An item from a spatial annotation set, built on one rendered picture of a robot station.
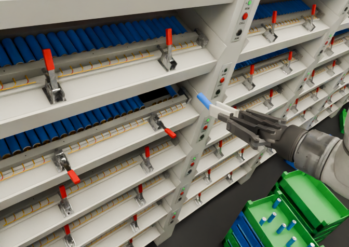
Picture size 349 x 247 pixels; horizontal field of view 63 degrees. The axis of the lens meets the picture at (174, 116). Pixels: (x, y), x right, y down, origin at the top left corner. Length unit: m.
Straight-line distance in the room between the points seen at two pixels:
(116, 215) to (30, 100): 0.61
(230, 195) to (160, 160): 0.98
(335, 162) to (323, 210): 1.10
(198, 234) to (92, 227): 0.78
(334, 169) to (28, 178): 0.60
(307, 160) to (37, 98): 0.51
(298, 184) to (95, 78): 1.33
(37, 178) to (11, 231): 0.20
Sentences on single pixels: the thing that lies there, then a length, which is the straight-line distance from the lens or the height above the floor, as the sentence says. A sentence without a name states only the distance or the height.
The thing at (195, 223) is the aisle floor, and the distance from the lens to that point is 1.70.
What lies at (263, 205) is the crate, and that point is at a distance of 1.50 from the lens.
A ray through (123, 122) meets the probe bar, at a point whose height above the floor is 0.93.
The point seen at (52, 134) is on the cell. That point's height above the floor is 0.94.
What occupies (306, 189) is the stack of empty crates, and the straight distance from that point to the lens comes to 1.70.
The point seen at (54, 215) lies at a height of 0.71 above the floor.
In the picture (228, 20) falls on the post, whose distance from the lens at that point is 0.74.
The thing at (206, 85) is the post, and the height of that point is 1.00.
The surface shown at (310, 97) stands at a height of 0.52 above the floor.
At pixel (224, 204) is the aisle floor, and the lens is 1.82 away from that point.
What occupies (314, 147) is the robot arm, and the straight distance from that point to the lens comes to 0.59.
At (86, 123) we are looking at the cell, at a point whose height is 0.94.
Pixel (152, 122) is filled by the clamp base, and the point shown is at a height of 0.92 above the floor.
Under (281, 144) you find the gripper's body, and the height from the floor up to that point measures 1.07.
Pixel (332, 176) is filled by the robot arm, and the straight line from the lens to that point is 0.59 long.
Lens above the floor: 1.44
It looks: 39 degrees down
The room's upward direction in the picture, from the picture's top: 14 degrees clockwise
